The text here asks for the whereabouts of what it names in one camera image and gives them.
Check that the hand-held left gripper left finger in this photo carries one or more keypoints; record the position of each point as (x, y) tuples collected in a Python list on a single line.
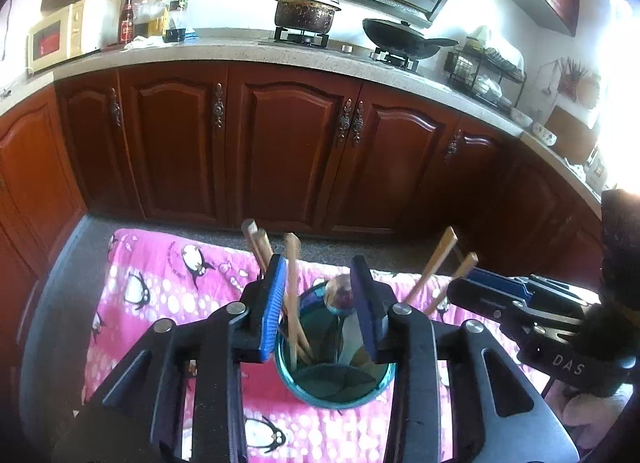
[(274, 308)]

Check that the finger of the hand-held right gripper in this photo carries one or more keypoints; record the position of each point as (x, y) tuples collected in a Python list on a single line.
[(475, 300), (492, 279)]

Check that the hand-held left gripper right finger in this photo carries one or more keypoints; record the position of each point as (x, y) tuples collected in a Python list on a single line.
[(365, 313)]

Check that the wooden chopstick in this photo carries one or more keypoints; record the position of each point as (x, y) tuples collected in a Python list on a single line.
[(457, 278), (435, 263), (262, 245), (291, 268), (248, 233)]

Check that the silver metal knife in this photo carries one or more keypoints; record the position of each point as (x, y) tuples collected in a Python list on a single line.
[(352, 338)]

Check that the metal spoon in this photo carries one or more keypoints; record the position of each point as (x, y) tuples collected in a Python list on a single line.
[(340, 293)]

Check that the pink penguin print blanket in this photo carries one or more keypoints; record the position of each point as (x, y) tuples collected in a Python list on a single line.
[(150, 293)]

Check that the white patterned bowl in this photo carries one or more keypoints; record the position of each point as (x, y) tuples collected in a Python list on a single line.
[(521, 118), (545, 134)]

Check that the brown wooden base cabinets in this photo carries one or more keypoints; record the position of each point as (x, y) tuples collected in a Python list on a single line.
[(290, 153)]

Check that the brown cutting board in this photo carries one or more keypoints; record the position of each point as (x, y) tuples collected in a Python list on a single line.
[(570, 135)]

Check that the orange round board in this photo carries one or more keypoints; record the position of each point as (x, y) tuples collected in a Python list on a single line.
[(589, 90)]

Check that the black wok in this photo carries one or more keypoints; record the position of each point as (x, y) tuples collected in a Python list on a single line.
[(400, 40)]

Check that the grey stone countertop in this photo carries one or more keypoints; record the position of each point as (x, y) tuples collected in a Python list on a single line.
[(225, 50)]

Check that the gas stove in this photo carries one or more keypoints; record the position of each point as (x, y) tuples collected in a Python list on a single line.
[(345, 49)]

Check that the dark stockpot with lid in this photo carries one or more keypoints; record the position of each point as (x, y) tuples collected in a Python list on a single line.
[(305, 15)]

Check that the white cloth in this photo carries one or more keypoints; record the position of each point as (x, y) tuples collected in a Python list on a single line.
[(142, 43)]

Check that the yellow oil bottle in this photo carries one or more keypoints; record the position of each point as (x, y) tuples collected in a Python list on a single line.
[(159, 18)]

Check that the small dark glass bottle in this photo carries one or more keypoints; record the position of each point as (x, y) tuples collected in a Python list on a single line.
[(142, 20)]

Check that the clear plastic bottle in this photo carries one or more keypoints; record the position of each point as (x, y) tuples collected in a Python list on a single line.
[(178, 5)]

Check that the dark sauce bottle red label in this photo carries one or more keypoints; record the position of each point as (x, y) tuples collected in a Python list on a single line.
[(127, 25)]

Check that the white box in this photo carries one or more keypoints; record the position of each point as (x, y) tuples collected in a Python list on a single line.
[(102, 23)]

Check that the cream microwave oven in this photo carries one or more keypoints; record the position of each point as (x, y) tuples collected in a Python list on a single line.
[(55, 40)]

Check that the wall chopstick holder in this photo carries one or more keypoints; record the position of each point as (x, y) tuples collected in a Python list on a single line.
[(570, 75)]

